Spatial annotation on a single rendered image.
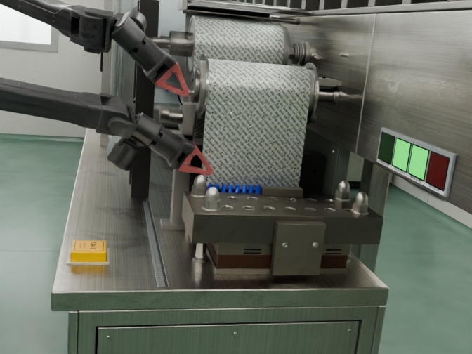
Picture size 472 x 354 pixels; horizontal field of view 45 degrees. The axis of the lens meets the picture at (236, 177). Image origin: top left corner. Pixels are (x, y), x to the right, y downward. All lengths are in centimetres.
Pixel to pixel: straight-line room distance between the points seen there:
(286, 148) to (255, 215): 25
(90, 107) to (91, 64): 564
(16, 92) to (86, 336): 48
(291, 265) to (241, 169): 27
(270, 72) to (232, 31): 25
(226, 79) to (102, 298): 53
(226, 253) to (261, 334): 17
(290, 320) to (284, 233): 17
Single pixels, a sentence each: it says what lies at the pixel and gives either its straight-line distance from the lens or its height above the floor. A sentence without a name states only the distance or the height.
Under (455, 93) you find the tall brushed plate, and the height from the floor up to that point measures 131.
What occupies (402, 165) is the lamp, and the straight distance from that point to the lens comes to 107.
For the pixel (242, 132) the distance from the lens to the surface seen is 128.
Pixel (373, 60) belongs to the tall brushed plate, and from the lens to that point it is 123.
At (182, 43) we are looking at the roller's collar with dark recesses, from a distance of 152.
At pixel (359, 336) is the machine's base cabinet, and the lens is 124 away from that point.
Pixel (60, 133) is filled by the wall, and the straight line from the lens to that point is 692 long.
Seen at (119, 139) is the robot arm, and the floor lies 113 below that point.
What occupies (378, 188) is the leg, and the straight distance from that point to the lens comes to 158.
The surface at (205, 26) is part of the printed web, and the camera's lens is 150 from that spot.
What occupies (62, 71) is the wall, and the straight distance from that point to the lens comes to 683.
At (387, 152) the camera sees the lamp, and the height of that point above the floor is 118.
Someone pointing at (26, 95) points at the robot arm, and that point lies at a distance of 116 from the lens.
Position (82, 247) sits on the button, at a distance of 120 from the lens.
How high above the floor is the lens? 137
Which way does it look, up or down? 14 degrees down
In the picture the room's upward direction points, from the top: 5 degrees clockwise
